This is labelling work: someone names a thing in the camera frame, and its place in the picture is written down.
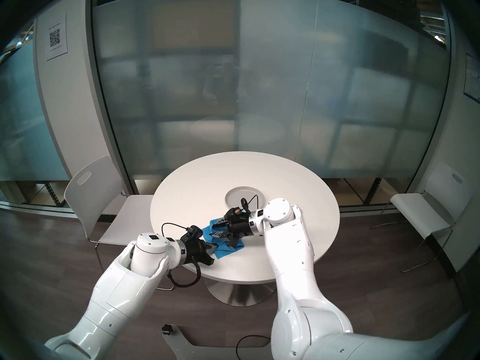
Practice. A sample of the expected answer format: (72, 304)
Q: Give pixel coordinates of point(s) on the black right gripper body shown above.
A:
(239, 231)

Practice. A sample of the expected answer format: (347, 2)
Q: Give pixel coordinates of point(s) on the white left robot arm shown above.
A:
(123, 288)

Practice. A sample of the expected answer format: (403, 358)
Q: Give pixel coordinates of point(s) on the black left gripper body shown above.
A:
(197, 251)

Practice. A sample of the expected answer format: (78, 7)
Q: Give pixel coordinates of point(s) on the white plastic chair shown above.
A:
(93, 186)
(431, 209)

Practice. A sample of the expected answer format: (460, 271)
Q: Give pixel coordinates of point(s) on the brushed steel table base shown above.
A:
(236, 293)

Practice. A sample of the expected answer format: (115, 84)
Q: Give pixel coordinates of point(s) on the grey round plate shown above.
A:
(238, 195)

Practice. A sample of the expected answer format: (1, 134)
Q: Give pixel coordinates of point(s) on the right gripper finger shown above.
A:
(221, 235)
(223, 225)

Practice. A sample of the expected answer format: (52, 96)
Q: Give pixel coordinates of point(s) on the blue cloth napkin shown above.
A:
(224, 252)

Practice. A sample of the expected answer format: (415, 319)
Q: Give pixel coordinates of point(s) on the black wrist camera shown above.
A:
(194, 231)
(233, 214)

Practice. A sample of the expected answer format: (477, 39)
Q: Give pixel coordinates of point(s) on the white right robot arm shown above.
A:
(292, 273)

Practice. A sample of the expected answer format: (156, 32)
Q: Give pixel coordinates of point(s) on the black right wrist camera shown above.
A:
(233, 214)

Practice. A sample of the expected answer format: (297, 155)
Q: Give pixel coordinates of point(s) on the black star knob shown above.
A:
(168, 329)

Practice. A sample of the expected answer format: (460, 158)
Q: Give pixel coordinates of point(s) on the white wall poster blue trim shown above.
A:
(472, 78)

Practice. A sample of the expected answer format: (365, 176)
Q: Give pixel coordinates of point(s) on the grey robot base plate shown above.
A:
(187, 348)

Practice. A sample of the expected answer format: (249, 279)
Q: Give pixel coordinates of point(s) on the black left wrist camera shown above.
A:
(194, 231)

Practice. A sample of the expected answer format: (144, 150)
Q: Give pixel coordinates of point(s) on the black metal shelf frame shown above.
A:
(47, 193)
(373, 192)

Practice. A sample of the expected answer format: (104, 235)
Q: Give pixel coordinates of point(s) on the white QR code sign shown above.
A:
(56, 36)

